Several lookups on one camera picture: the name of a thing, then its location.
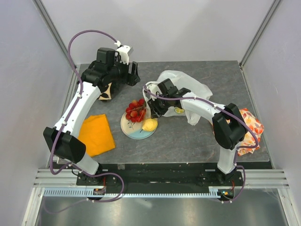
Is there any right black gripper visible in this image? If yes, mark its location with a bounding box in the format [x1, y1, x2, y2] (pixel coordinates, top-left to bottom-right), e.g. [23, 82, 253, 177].
[147, 93, 170, 119]

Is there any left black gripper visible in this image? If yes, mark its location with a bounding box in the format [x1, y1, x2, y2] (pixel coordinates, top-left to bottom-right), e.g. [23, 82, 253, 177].
[108, 56, 140, 87]

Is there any yellow fake lemon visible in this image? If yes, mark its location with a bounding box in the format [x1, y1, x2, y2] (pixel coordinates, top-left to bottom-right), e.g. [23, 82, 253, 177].
[142, 118, 158, 132]

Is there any red fake cherry bunch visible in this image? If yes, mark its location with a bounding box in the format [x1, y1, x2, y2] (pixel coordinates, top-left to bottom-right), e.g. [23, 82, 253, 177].
[125, 99, 147, 123]

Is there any white plastic bag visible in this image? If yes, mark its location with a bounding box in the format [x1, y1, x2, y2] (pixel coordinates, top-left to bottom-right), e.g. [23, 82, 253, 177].
[143, 70, 212, 125]

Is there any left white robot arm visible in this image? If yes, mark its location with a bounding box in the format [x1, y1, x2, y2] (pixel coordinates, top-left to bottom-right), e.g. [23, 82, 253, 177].
[43, 45, 140, 185]

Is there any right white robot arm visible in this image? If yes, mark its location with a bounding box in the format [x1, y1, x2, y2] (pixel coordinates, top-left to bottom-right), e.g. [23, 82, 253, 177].
[143, 79, 247, 186]

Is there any black patterned cloth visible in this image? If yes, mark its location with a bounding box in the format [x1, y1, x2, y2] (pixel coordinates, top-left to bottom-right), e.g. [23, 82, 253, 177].
[98, 81, 125, 102]

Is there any cream and blue plate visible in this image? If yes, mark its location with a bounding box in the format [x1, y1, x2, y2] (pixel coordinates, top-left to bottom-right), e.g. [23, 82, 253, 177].
[120, 108, 156, 140]

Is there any grey stone mat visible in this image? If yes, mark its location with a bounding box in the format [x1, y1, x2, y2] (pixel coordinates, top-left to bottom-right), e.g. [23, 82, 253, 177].
[88, 61, 253, 164]

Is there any orange folded cloth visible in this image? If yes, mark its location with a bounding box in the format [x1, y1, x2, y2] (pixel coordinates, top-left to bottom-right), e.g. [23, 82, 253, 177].
[78, 114, 116, 157]

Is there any floral orange cloth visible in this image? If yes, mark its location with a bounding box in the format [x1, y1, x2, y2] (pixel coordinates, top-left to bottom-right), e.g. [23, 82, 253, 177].
[210, 104, 264, 156]

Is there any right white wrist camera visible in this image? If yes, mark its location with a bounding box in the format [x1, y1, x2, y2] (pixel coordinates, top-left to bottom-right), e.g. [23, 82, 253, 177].
[146, 81, 162, 96]

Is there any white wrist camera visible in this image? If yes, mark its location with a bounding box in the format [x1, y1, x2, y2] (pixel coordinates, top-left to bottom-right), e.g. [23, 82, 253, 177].
[146, 81, 162, 96]
[114, 40, 133, 65]

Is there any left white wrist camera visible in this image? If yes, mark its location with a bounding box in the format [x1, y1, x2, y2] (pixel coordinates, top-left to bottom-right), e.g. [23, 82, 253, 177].
[114, 40, 133, 65]

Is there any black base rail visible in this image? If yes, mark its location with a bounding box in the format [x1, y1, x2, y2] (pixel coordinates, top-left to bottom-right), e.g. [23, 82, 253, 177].
[76, 162, 244, 189]

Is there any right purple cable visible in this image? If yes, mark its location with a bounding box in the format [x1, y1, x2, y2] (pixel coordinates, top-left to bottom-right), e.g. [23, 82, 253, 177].
[143, 86, 259, 204]

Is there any purple cable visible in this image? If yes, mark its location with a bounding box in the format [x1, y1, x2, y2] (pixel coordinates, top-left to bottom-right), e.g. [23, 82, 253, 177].
[143, 86, 259, 204]
[43, 30, 127, 214]

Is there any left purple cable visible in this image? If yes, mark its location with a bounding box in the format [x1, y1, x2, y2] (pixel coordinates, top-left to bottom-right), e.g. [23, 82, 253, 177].
[43, 30, 127, 214]

